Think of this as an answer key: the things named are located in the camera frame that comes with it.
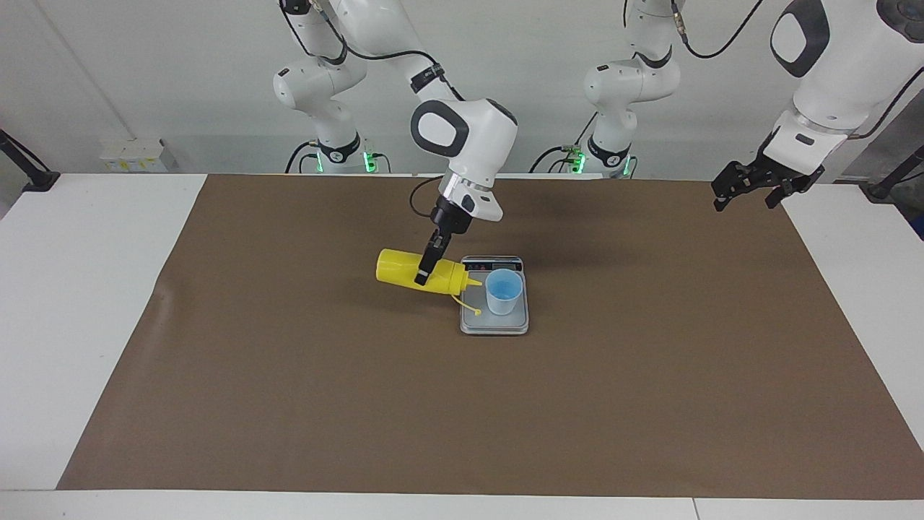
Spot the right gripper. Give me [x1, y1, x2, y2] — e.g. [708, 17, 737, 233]
[414, 196, 474, 287]

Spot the black stand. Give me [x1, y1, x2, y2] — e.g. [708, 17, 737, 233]
[0, 129, 61, 194]
[866, 143, 924, 202]

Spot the silver kitchen scale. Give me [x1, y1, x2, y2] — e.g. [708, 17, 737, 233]
[459, 255, 531, 337]

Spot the black cable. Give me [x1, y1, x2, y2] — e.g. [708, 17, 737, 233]
[278, 0, 467, 103]
[528, 110, 600, 174]
[845, 66, 924, 140]
[671, 0, 766, 61]
[409, 175, 445, 218]
[284, 140, 320, 175]

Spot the translucent blue plastic cup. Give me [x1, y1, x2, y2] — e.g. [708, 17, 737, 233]
[484, 269, 524, 316]

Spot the yellow squeeze bottle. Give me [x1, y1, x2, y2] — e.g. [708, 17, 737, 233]
[375, 248, 484, 316]

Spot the white wall socket box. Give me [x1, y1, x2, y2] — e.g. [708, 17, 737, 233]
[99, 137, 168, 173]

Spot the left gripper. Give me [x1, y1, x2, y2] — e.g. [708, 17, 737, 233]
[711, 155, 826, 212]

